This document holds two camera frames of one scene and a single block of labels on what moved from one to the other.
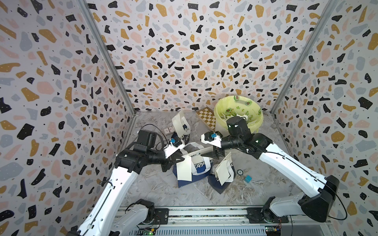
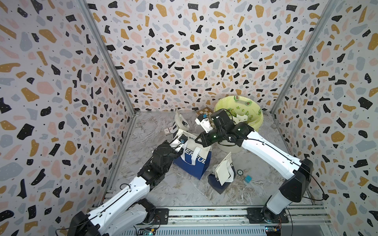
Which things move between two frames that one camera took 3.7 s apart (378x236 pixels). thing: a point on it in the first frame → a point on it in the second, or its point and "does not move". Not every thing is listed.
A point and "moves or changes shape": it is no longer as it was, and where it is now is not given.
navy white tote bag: (201, 163) moves or changes shape
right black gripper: (220, 153) → (204, 142)
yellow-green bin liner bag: (238, 105) does not move
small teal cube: (248, 179) does not move
